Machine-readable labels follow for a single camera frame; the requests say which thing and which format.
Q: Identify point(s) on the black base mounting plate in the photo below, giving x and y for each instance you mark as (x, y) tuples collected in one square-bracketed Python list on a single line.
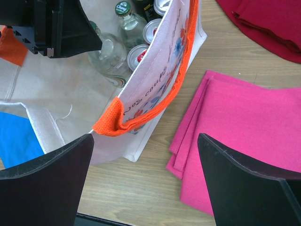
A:
[(87, 220)]

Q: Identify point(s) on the dark red cloth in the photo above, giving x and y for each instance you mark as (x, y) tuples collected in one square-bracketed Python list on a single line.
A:
[(273, 24)]

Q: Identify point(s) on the beige canvas tote bag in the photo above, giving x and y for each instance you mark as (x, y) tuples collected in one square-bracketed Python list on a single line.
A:
[(62, 99)]

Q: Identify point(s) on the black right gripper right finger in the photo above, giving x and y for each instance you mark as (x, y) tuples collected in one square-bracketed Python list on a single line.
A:
[(244, 191)]

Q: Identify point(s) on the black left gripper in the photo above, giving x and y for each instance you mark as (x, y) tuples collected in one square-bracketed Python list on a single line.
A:
[(61, 27)]

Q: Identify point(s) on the teal folded cloth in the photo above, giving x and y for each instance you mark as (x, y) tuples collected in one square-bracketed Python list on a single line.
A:
[(18, 142)]

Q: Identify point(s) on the magenta folded cloth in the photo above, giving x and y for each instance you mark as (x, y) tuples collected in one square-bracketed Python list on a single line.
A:
[(262, 123)]

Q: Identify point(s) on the green glass bottle front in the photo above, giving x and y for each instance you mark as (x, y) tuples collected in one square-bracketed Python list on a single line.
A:
[(111, 60)]

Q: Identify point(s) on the red bull can front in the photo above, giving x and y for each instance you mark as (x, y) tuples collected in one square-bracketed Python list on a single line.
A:
[(135, 56)]

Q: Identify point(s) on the dark can rear left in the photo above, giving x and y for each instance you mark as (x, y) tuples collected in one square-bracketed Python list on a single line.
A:
[(146, 9)]

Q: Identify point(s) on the red bull can middle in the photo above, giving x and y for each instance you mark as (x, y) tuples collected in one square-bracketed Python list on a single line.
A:
[(150, 30)]

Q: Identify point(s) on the red bull can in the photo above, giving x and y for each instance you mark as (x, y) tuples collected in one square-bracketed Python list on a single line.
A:
[(150, 30), (135, 56)]

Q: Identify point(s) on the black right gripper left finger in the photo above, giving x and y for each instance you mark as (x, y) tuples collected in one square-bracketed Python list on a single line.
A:
[(46, 191)]

